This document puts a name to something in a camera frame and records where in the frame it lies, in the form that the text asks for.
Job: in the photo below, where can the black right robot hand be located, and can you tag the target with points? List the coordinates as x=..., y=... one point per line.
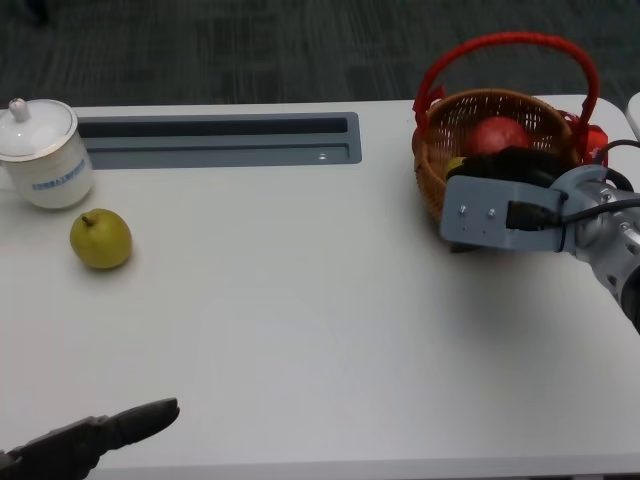
x=515, y=165

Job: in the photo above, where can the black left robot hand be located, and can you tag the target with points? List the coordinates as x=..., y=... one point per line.
x=100, y=432

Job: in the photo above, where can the red apple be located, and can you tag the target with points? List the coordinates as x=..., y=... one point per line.
x=500, y=135

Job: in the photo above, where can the small yellow-green pear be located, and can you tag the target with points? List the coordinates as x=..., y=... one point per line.
x=456, y=165

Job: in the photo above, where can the red printed ribbon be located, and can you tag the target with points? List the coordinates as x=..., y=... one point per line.
x=595, y=142

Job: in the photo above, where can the white neighbouring table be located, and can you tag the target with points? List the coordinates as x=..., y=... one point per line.
x=634, y=115

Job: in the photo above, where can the large yellow-green pear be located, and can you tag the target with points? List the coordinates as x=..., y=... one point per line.
x=100, y=240

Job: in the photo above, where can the white ceramic mug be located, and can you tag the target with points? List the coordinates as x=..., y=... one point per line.
x=55, y=177

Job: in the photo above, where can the white mug lid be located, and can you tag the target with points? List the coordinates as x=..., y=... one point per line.
x=35, y=132

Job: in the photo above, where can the gray right wrist camera mount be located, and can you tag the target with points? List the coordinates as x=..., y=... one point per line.
x=480, y=215

